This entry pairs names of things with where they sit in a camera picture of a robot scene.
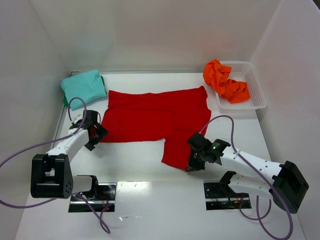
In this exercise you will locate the white perforated plastic basket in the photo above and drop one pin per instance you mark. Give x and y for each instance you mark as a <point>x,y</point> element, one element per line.
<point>243,71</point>

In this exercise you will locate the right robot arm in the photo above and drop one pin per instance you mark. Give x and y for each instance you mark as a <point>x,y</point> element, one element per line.
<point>283,183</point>

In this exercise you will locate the red t shirt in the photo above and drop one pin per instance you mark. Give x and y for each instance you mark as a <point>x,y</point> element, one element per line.
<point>173,116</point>

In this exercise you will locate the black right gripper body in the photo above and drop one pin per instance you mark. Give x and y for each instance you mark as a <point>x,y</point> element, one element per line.
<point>194,162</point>

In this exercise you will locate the orange t shirt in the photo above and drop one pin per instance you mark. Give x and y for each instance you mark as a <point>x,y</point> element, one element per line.
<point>216,75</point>

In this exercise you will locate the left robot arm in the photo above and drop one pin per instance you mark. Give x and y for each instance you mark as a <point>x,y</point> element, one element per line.
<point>51,174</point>

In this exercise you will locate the metal base plate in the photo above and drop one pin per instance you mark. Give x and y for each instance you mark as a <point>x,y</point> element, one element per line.
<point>104,198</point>
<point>222,197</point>

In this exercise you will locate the folded green t shirt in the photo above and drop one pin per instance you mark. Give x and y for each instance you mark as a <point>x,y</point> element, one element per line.
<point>103,85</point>

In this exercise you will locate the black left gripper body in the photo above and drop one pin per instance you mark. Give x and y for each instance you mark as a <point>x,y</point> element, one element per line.
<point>98,133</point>

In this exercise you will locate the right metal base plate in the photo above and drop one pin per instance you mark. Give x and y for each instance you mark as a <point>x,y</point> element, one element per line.
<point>222,197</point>

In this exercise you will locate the folded turquoise t shirt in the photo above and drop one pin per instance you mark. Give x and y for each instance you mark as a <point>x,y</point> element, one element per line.
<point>83,87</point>

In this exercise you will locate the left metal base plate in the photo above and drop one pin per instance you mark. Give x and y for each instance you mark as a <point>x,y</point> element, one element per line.
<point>104,198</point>

